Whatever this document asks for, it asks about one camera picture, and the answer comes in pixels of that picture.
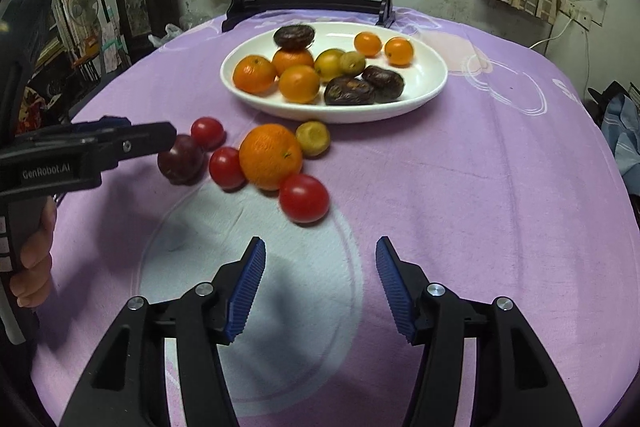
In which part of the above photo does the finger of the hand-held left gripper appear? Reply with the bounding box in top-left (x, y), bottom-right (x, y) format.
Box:
top-left (70, 117), bottom-right (132, 138)
top-left (102, 122), bottom-right (177, 170)

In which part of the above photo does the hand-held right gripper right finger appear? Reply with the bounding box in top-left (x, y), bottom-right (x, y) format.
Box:
top-left (375, 235), bottom-right (583, 427)

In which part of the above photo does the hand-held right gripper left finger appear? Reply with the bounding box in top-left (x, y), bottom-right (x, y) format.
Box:
top-left (59, 236), bottom-right (267, 427)

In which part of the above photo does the dark purple plum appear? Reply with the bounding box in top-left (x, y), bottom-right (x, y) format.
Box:
top-left (157, 134), bottom-right (206, 186)

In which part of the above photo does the red cherry tomato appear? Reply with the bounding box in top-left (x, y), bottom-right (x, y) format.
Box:
top-left (208, 146), bottom-right (247, 190)
top-left (278, 173), bottom-right (331, 225)
top-left (190, 117), bottom-right (225, 150)

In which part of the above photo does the large orange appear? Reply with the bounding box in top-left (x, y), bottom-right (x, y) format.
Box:
top-left (238, 123), bottom-right (304, 192)

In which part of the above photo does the orange mandarin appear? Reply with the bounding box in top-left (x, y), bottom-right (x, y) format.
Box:
top-left (271, 47), bottom-right (315, 76)
top-left (233, 55), bottom-right (277, 96)

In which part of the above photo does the yellow-orange persimmon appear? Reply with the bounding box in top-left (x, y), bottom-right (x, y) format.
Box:
top-left (278, 65), bottom-right (321, 104)
top-left (313, 49), bottom-right (347, 82)

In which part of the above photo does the small yellow-green fruit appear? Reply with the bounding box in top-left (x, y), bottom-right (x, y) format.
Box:
top-left (339, 51), bottom-right (367, 76)
top-left (295, 121), bottom-right (331, 158)

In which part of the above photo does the round dark water chestnut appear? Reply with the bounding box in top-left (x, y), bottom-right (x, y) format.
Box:
top-left (273, 24), bottom-right (316, 49)

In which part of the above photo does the white oval plate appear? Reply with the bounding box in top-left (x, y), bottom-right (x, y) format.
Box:
top-left (220, 22), bottom-right (448, 124)

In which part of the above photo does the small orange kumquat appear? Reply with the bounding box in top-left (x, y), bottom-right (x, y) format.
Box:
top-left (354, 32), bottom-right (383, 58)
top-left (384, 36), bottom-right (415, 67)

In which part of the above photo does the person's left hand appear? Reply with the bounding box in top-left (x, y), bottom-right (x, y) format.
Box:
top-left (10, 197), bottom-right (57, 308)

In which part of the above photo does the chair with pink cloth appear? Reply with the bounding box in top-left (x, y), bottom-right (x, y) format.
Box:
top-left (100, 24), bottom-right (126, 74)

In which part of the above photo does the clear plastic bag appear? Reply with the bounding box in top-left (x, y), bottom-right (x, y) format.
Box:
top-left (148, 23), bottom-right (183, 45)

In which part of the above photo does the purple tablecloth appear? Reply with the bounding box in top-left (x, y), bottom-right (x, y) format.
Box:
top-left (30, 8), bottom-right (632, 427)

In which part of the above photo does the electric fan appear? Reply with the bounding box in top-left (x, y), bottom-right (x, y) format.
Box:
top-left (65, 0), bottom-right (98, 28)

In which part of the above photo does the pile of blue clothes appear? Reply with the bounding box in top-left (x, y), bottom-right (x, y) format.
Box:
top-left (587, 82), bottom-right (640, 198)

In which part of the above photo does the white cable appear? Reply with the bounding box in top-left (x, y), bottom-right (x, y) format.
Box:
top-left (527, 14), bottom-right (573, 50)

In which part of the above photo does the white wall socket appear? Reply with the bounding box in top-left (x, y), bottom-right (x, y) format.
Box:
top-left (557, 0), bottom-right (603, 28)

